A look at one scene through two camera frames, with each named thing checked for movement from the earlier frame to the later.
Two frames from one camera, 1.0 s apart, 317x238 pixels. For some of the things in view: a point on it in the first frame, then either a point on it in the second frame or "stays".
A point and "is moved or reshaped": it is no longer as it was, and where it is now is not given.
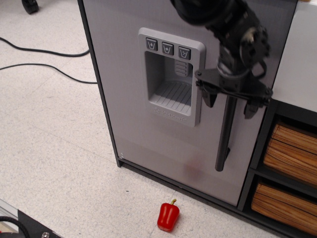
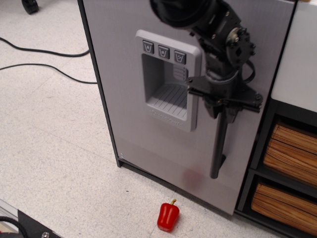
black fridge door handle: x=224 y=143 is moved or reshaped
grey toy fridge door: x=147 y=54 stays
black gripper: x=244 y=86 to x=225 y=88
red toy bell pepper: x=168 y=216 stays
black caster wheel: x=30 y=6 stays
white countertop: x=296 y=82 stays
